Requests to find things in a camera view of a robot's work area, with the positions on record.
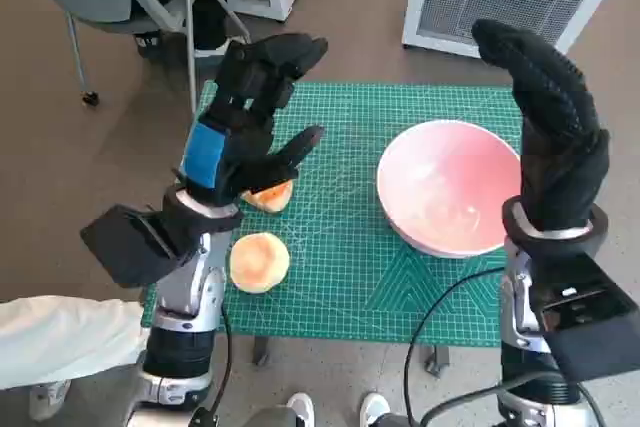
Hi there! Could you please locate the green cutting mat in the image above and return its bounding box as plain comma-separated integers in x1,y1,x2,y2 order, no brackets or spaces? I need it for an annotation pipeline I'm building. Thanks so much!
141,79,531,348

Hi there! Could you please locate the toy bread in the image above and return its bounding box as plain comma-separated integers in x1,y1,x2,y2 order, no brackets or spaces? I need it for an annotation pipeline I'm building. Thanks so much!
240,179,294,215

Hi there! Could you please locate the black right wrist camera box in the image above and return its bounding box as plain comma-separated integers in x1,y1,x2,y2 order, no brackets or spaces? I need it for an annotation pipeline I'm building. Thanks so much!
532,251,640,383

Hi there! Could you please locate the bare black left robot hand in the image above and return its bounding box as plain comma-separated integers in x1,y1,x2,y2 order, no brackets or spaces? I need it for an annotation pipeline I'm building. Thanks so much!
177,32,330,208

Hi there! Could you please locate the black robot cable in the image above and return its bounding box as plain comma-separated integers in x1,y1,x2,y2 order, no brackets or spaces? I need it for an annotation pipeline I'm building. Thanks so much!
405,266,507,427
199,304,236,427
418,376,506,427

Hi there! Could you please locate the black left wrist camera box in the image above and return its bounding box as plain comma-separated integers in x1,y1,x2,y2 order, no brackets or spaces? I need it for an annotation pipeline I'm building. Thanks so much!
79,204,201,289

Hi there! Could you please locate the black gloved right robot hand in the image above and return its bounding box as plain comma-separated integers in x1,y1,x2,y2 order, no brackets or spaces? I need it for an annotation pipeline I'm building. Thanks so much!
471,19,611,231

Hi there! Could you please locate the round toy bread bun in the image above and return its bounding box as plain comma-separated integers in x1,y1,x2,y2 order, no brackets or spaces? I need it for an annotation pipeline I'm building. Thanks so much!
228,232,291,294

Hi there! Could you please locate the black table leg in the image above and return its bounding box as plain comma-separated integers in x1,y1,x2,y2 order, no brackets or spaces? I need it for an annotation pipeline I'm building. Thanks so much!
424,346,449,377
252,336,271,367

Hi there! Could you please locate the seated person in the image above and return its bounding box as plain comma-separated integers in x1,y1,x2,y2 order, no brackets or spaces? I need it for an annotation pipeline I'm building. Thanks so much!
129,0,236,56

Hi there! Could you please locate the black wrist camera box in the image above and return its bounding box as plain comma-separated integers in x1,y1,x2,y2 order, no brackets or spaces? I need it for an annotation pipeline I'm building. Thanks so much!
79,204,201,289
532,251,640,383

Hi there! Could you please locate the white shoe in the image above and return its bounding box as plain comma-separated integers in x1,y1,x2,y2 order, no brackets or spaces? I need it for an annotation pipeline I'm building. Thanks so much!
286,391,316,427
359,391,391,427

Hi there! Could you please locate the pink bowl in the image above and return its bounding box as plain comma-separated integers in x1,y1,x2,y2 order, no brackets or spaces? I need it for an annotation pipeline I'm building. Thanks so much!
376,119,524,259

